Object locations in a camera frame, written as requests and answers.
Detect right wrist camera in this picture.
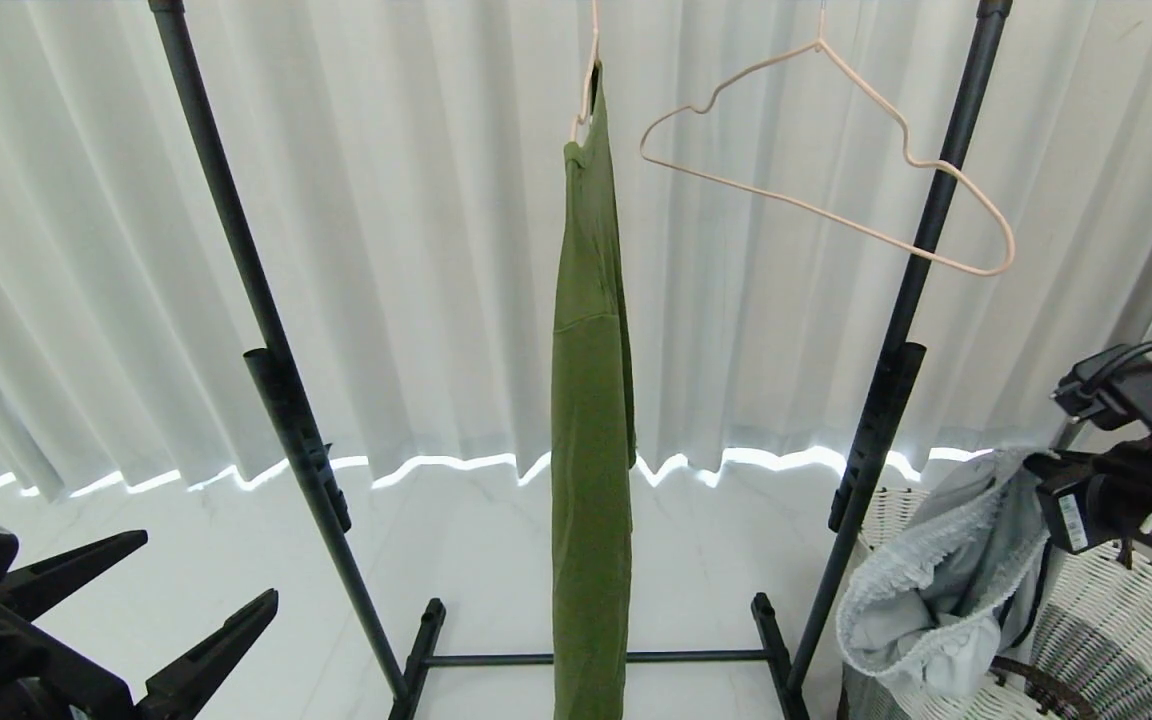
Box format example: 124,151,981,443
1051,345,1152,433

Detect green long-sleeved shirt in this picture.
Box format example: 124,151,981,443
549,60,639,720

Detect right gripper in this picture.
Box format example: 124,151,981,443
1024,440,1152,556

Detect pink clothes hanger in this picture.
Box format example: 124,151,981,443
639,8,1017,278
570,0,604,144

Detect black cable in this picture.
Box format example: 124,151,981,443
1076,340,1152,406

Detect white curtain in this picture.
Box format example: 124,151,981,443
0,0,1152,501

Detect white laundry basket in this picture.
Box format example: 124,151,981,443
841,487,1152,720

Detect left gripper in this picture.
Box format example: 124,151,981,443
0,530,280,720

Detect pale grey shorts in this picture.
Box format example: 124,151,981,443
834,445,1055,701

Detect black clothes rack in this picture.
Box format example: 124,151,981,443
146,0,1015,720

